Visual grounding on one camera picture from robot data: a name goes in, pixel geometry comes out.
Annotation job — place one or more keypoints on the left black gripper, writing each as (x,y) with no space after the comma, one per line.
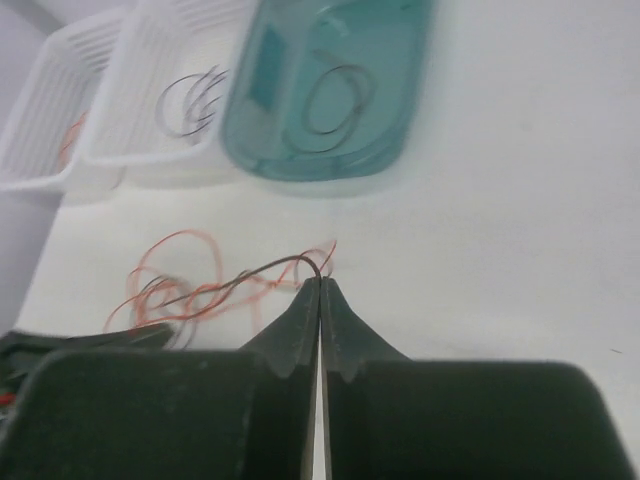
(75,345)

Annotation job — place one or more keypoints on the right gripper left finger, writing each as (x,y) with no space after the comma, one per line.
(124,413)

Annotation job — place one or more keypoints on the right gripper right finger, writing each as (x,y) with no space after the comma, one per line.
(388,416)

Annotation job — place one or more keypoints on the left white perforated basket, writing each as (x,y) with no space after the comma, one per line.
(40,143)

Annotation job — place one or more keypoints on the white perforated basket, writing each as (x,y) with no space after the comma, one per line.
(159,110)
(40,143)

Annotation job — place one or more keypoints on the right white perforated basket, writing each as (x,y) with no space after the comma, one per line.
(159,110)

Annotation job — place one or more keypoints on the teal transparent plastic bin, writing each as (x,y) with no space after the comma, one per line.
(326,90)

